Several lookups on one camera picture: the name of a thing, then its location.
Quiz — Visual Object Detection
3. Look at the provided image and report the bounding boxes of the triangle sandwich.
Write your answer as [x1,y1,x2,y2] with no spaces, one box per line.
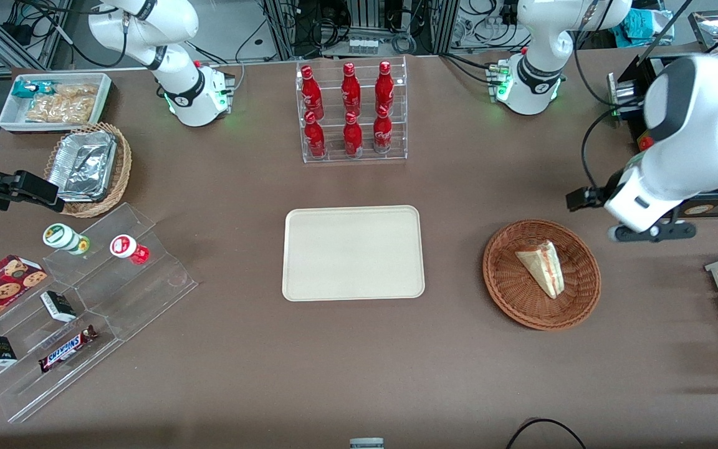
[515,241,565,299]

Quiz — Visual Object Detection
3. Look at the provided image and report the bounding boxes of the light wicker basket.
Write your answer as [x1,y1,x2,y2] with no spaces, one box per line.
[44,122,133,218]

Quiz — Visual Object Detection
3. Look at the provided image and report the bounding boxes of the brown wicker basket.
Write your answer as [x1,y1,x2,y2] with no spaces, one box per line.
[482,219,602,331]

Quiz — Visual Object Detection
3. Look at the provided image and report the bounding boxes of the beige plastic tray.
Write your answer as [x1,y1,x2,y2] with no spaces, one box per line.
[282,205,426,302]

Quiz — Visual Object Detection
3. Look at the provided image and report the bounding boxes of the aluminium foil containers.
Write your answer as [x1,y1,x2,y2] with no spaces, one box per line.
[47,130,118,203]

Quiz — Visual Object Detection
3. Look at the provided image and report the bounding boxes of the green lid yogurt cup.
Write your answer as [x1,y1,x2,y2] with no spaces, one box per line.
[42,223,91,256]

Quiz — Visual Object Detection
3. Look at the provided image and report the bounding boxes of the white rectangular bin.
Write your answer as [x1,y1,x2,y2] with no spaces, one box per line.
[0,72,113,133]

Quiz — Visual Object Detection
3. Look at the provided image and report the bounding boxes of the clear bag of crackers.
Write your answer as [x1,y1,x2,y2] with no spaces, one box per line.
[25,95,97,124]
[54,84,99,100]

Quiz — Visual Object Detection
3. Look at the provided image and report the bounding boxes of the black machine box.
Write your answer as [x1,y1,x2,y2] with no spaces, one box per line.
[607,52,718,218]

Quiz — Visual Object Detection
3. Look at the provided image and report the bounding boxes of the teal snack packet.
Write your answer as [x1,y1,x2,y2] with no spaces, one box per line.
[11,79,55,99]

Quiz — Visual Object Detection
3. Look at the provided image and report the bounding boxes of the red lid yogurt cup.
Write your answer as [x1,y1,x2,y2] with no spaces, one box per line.
[109,234,150,266]

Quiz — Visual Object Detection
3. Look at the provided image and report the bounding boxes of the clear acrylic stepped shelf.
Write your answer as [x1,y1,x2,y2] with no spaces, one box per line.
[0,284,120,424]
[43,202,199,342]

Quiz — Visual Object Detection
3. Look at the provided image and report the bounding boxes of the Snickers chocolate bar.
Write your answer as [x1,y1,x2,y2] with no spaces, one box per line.
[37,325,98,374]

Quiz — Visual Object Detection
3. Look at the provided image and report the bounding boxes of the teal cloth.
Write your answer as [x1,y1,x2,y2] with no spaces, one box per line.
[620,8,676,48]

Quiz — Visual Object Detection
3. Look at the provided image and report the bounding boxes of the clear acrylic bottle rack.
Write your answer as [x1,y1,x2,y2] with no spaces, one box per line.
[296,57,409,165]

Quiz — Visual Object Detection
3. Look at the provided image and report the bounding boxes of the red cola bottle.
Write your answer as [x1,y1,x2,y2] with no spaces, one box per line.
[372,106,394,154]
[343,112,365,158]
[304,111,327,159]
[341,62,362,117]
[300,65,325,121]
[375,60,396,115]

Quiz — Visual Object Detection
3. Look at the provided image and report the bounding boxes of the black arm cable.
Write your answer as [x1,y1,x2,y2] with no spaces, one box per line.
[580,109,623,195]

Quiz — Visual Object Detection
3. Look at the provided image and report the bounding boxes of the black floor cable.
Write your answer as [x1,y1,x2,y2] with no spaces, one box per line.
[505,418,588,449]

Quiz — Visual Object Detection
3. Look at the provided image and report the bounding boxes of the aluminium frame rack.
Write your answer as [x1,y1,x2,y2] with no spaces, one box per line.
[259,0,461,58]

